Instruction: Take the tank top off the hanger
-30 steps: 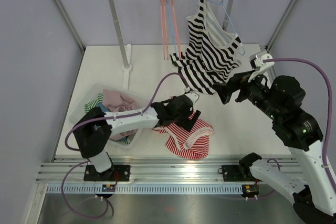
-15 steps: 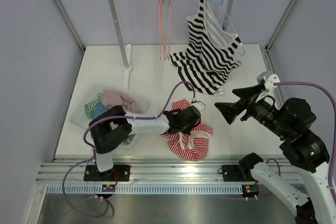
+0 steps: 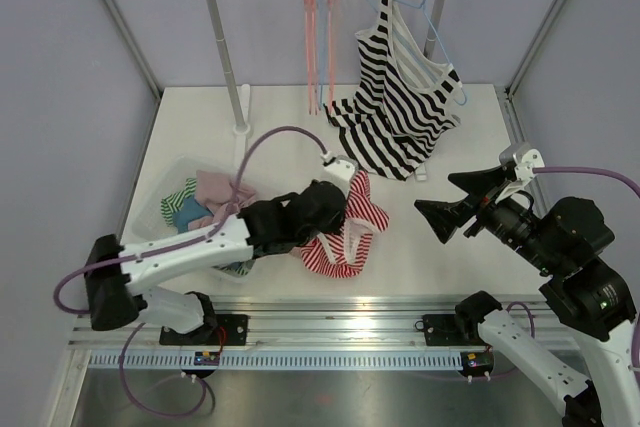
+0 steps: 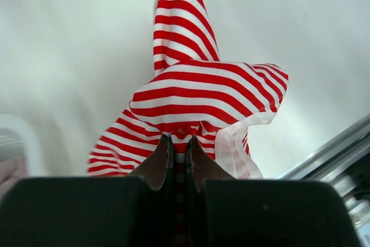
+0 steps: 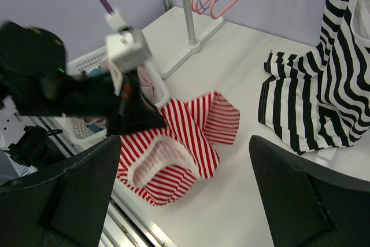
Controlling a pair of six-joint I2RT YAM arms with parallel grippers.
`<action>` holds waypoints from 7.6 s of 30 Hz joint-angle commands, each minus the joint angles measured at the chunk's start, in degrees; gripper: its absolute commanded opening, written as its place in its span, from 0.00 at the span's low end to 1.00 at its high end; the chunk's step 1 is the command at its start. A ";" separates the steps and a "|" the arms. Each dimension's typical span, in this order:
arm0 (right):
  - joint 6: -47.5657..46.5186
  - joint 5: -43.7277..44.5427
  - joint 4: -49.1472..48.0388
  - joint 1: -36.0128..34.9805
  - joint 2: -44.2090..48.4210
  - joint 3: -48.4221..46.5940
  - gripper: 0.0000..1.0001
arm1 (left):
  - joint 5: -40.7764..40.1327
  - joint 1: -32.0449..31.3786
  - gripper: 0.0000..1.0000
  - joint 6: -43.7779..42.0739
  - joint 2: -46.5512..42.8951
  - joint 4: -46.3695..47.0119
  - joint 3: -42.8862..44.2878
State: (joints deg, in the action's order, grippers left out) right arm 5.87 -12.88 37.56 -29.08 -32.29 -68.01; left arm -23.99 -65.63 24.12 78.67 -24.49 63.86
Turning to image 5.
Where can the metal clothes rack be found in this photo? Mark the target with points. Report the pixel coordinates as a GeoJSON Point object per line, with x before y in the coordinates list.
{"type": "Point", "coordinates": [193, 45]}

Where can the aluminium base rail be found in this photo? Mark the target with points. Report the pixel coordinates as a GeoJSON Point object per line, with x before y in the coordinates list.
{"type": "Point", "coordinates": [125, 223]}

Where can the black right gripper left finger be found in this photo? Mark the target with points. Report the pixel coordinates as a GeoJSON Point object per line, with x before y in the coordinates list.
{"type": "Point", "coordinates": [64, 204]}

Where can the teal blue tank top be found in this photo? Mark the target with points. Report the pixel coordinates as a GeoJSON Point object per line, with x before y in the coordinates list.
{"type": "Point", "coordinates": [96, 72]}

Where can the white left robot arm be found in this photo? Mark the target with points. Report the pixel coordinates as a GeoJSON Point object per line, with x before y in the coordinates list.
{"type": "Point", "coordinates": [33, 75]}

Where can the red striped tank top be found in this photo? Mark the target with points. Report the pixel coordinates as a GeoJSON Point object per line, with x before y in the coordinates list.
{"type": "Point", "coordinates": [162, 164]}

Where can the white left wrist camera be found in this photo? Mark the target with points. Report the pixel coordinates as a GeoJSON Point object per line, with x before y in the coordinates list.
{"type": "Point", "coordinates": [126, 50]}

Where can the mauve pink tank top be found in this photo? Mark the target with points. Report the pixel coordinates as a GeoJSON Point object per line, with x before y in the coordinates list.
{"type": "Point", "coordinates": [146, 84]}

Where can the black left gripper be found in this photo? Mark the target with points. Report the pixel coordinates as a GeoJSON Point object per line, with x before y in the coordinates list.
{"type": "Point", "coordinates": [127, 113]}

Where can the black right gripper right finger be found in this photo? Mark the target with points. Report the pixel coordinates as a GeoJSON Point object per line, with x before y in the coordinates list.
{"type": "Point", "coordinates": [307, 204]}

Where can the black white striped tank top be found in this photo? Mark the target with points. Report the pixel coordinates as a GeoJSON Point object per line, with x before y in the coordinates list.
{"type": "Point", "coordinates": [320, 99]}

